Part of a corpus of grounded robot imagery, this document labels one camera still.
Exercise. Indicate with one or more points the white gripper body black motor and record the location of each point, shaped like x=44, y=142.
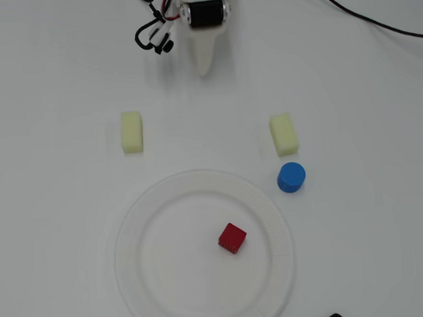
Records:
x=203, y=14

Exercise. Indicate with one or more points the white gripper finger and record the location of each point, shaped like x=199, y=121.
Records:
x=204, y=47

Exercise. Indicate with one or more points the red cube block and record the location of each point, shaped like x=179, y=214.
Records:
x=231, y=238

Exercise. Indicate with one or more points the pale yellow rectangular block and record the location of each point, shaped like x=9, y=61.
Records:
x=131, y=132
x=284, y=135

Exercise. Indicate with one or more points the blue ribbed cylinder block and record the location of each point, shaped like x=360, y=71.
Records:
x=291, y=178

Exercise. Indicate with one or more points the white paper plate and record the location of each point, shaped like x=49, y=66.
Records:
x=190, y=274

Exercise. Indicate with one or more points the small white black camera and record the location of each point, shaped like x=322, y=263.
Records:
x=161, y=36

